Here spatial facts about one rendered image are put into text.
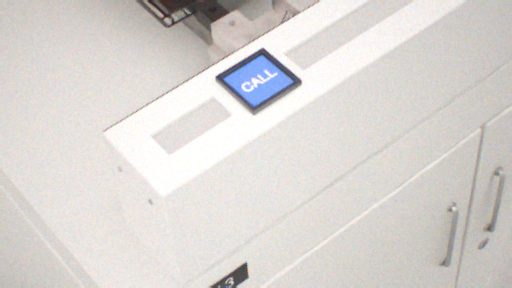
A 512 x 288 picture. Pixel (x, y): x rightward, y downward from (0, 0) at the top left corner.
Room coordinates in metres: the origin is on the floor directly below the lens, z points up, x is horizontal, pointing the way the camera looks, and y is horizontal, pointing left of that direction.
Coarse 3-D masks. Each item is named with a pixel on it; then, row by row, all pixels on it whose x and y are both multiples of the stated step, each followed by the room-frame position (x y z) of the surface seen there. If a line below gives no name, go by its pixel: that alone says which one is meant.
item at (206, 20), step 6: (204, 0) 0.82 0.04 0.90; (210, 0) 0.82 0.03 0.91; (198, 6) 0.81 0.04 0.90; (204, 6) 0.81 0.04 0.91; (210, 6) 0.81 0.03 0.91; (216, 6) 0.81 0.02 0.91; (222, 6) 0.81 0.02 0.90; (198, 12) 0.81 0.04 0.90; (204, 12) 0.80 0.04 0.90; (210, 12) 0.80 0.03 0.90; (216, 12) 0.80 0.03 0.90; (222, 12) 0.80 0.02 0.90; (228, 12) 0.80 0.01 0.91; (198, 18) 0.81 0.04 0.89; (204, 18) 0.80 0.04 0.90; (210, 18) 0.79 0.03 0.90; (216, 18) 0.79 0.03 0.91; (204, 24) 0.80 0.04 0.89; (210, 24) 0.79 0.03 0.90; (210, 30) 0.79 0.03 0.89
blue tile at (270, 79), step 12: (264, 60) 0.67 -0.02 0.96; (240, 72) 0.65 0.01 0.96; (252, 72) 0.65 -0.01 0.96; (264, 72) 0.65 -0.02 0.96; (276, 72) 0.65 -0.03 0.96; (240, 84) 0.64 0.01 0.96; (252, 84) 0.64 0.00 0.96; (264, 84) 0.64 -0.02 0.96; (276, 84) 0.64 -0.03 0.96; (288, 84) 0.63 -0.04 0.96; (252, 96) 0.62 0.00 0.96; (264, 96) 0.62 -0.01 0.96
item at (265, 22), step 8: (264, 16) 0.81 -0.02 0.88; (272, 16) 0.81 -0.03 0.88; (280, 16) 0.81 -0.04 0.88; (256, 24) 0.80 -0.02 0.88; (264, 24) 0.80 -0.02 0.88; (272, 24) 0.80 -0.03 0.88; (264, 32) 0.79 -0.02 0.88; (208, 48) 0.77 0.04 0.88; (216, 48) 0.77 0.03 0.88; (208, 56) 0.77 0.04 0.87; (216, 56) 0.76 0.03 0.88; (224, 56) 0.76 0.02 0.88
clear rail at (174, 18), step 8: (192, 0) 0.82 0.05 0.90; (200, 0) 0.82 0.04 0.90; (216, 0) 0.83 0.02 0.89; (184, 8) 0.81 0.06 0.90; (192, 8) 0.81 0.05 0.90; (168, 16) 0.80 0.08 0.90; (176, 16) 0.80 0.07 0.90; (184, 16) 0.81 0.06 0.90; (168, 24) 0.80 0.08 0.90; (176, 24) 0.80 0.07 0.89
